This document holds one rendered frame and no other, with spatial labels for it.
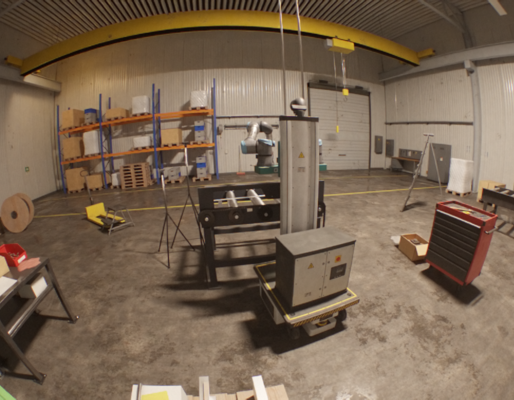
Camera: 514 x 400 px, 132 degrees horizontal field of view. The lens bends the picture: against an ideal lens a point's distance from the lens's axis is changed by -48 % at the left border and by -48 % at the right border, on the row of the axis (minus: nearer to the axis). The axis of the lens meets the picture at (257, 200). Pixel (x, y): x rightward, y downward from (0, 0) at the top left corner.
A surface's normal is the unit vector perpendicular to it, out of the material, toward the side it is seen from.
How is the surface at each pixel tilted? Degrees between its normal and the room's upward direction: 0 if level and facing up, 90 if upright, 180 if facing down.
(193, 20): 90
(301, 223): 90
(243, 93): 90
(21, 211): 90
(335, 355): 0
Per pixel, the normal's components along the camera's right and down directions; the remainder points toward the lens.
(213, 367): -0.03, -0.97
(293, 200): 0.30, 0.24
